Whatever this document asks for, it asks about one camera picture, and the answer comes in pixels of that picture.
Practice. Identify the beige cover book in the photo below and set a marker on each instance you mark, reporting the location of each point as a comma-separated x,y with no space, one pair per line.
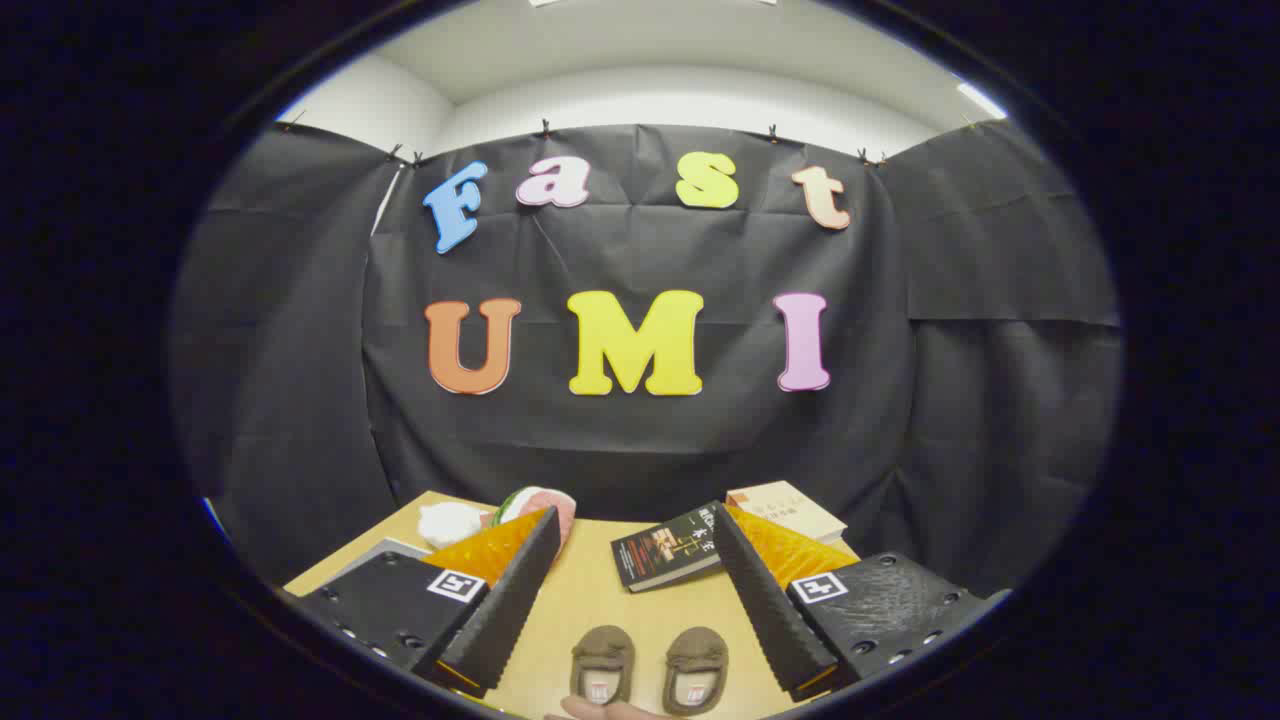
790,505

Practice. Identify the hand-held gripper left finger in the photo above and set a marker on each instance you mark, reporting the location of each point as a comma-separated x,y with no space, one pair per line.
510,610

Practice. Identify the black cover book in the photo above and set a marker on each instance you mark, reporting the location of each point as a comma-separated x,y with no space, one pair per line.
660,550

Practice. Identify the brown fuzzy shoe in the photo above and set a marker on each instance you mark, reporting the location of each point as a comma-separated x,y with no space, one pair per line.
603,650
697,650

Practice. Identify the white plush toy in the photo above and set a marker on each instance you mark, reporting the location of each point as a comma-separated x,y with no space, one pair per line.
450,522

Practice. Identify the beige fabric storage box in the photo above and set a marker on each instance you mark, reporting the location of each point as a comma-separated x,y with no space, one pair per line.
372,556

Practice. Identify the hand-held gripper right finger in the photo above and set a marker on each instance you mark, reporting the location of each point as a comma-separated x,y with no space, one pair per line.
765,610

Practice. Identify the watermelon slice plush toy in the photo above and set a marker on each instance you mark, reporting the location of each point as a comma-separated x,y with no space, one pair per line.
545,498

